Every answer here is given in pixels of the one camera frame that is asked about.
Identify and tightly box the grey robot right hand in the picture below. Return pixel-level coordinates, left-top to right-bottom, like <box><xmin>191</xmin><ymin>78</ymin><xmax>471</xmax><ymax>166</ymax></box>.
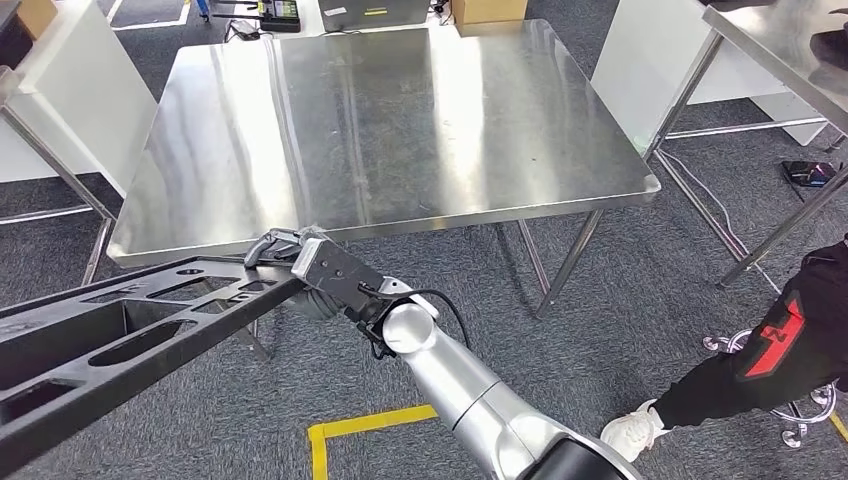
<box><xmin>243</xmin><ymin>225</ymin><xmax>349</xmax><ymax>324</ymax></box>

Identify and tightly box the black plastic frame part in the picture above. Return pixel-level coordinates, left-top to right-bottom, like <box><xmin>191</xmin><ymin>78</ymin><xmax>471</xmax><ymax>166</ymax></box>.
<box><xmin>0</xmin><ymin>254</ymin><xmax>307</xmax><ymax>480</ymax></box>

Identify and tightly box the stainless steel workbench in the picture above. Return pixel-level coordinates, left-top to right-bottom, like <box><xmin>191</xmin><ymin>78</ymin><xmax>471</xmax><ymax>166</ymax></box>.
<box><xmin>105</xmin><ymin>18</ymin><xmax>662</xmax><ymax>364</ymax></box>

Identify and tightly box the stainless steel table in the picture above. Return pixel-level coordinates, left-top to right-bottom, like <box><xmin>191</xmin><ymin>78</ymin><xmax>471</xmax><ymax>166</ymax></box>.
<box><xmin>645</xmin><ymin>0</ymin><xmax>848</xmax><ymax>287</ymax></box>
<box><xmin>0</xmin><ymin>66</ymin><xmax>121</xmax><ymax>287</ymax></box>

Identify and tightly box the white cabinet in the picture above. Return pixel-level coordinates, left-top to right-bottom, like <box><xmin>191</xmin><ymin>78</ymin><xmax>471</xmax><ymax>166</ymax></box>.
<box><xmin>0</xmin><ymin>0</ymin><xmax>159</xmax><ymax>199</ymax></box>

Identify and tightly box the brown cardboard box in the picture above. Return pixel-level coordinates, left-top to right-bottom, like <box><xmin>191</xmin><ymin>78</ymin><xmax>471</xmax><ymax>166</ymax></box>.
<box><xmin>450</xmin><ymin>0</ymin><xmax>529</xmax><ymax>26</ymax></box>
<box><xmin>16</xmin><ymin>0</ymin><xmax>60</xmax><ymax>41</ymax></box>

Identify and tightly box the white desk panel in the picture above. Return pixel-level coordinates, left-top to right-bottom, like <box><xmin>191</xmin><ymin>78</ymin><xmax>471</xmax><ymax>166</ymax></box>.
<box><xmin>589</xmin><ymin>0</ymin><xmax>829</xmax><ymax>158</ymax></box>

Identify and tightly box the person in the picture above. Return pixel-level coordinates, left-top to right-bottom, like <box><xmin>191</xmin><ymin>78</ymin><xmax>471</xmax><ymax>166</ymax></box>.
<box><xmin>599</xmin><ymin>231</ymin><xmax>848</xmax><ymax>465</ymax></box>

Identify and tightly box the chrome stool with black seat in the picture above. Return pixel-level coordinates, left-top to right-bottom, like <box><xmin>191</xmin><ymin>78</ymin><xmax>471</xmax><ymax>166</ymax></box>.
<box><xmin>702</xmin><ymin>329</ymin><xmax>839</xmax><ymax>450</ymax></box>

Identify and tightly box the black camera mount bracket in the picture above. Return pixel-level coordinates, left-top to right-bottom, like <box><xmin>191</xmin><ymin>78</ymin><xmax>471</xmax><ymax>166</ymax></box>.
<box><xmin>306</xmin><ymin>239</ymin><xmax>387</xmax><ymax>318</ymax></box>

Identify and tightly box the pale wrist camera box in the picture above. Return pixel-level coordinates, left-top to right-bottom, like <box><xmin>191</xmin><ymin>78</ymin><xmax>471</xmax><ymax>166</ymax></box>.
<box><xmin>291</xmin><ymin>237</ymin><xmax>327</xmax><ymax>281</ymax></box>

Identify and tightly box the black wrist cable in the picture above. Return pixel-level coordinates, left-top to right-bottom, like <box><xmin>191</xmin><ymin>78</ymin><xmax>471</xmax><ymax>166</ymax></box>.
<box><xmin>357</xmin><ymin>283</ymin><xmax>473</xmax><ymax>362</ymax></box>

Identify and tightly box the white floor cable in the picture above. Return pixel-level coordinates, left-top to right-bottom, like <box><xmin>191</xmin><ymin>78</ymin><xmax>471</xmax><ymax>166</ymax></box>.
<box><xmin>659</xmin><ymin>148</ymin><xmax>783</xmax><ymax>296</ymax></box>

